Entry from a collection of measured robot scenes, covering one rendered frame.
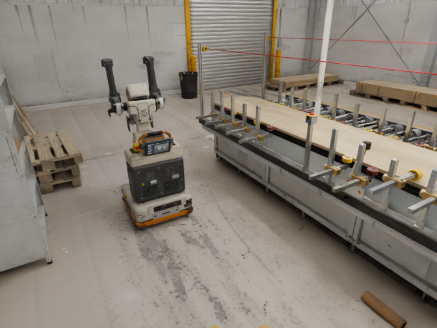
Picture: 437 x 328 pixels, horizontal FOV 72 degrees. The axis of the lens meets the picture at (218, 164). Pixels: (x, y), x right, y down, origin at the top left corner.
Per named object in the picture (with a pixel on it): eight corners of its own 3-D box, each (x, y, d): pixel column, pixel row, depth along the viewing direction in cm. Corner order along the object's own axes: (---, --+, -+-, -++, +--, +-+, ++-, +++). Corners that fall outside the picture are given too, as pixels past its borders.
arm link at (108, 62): (102, 57, 296) (112, 56, 300) (100, 58, 308) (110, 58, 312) (111, 103, 308) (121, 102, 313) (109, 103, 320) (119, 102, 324)
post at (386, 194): (380, 220, 217) (396, 159, 197) (376, 218, 220) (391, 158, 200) (384, 219, 219) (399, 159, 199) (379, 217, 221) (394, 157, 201)
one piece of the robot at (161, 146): (174, 154, 305) (176, 138, 289) (140, 161, 290) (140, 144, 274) (170, 146, 311) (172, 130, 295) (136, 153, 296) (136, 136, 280)
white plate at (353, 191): (361, 201, 226) (364, 189, 222) (333, 187, 247) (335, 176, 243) (362, 201, 227) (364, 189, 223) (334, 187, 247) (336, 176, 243)
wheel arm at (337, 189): (335, 194, 213) (335, 189, 211) (331, 192, 216) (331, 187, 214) (374, 179, 232) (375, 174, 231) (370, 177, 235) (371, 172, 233)
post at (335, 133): (328, 183, 253) (336, 129, 233) (324, 181, 256) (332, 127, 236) (330, 182, 255) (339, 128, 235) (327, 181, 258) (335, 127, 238)
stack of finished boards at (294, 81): (338, 79, 1044) (339, 75, 1037) (285, 87, 930) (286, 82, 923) (320, 77, 1103) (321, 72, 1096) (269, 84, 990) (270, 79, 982)
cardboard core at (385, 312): (401, 324, 202) (361, 293, 226) (398, 332, 205) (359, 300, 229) (408, 319, 206) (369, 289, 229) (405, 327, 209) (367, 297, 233)
